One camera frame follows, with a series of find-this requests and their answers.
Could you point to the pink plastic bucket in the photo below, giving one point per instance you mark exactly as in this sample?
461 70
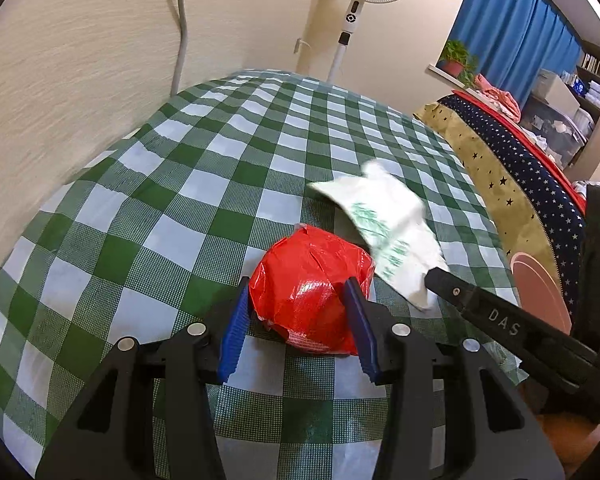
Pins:
540 290

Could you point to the red plastic bag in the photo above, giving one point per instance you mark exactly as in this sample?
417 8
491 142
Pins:
305 290

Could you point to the green checkered tablecloth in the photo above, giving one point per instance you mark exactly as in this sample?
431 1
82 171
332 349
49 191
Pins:
130 210

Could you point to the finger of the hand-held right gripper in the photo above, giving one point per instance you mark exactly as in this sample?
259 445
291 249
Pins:
505 322

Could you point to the pale cardboard box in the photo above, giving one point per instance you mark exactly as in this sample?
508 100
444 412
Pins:
557 92

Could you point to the pink cloth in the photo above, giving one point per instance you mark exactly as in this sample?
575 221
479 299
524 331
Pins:
500 97

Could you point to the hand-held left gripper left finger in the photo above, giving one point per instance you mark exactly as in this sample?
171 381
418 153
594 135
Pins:
232 340

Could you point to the small white fan socket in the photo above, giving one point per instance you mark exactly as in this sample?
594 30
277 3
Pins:
299 46

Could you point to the bed with starry blanket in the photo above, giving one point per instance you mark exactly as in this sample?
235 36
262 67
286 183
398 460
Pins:
545 210

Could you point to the white green-printed plastic bag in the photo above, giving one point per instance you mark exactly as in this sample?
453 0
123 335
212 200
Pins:
390 220

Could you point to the blue curtain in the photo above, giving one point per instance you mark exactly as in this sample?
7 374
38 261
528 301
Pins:
515 25

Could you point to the red blanket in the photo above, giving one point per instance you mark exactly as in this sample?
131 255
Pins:
540 150

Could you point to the yellow star bedsheet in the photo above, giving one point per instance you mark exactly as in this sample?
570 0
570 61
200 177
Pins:
480 160

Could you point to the row of books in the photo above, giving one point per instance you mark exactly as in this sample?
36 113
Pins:
591 62

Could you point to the potted green plant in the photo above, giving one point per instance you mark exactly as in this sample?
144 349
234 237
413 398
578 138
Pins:
455 57

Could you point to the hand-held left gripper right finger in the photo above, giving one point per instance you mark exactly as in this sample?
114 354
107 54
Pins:
362 330

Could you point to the clear storage box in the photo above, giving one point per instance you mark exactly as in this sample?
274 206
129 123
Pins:
555 130

